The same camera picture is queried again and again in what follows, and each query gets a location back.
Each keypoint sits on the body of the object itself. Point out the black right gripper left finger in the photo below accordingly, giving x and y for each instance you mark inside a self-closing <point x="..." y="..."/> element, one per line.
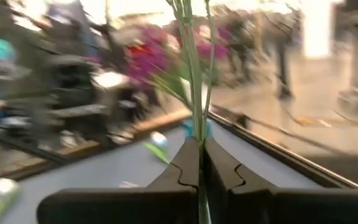
<point x="120" y="208"/>

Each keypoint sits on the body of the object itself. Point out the blue glass vase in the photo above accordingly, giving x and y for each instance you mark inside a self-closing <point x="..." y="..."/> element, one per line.
<point x="187" y="127"/>

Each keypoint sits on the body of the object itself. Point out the person's leg and shoe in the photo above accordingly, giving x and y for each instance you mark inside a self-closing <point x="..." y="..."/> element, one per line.
<point x="283" y="68"/>

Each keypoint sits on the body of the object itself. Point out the blue-grey table mat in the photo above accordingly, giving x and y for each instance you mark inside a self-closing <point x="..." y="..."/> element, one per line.
<point x="120" y="168"/>

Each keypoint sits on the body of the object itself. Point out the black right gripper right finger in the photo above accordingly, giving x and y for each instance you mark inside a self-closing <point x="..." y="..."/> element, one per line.
<point x="275" y="208"/>

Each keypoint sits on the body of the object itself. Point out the white artificial tulip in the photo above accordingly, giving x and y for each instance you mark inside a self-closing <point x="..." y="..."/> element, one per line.
<point x="3" y="186"/>
<point x="158" y="138"/>

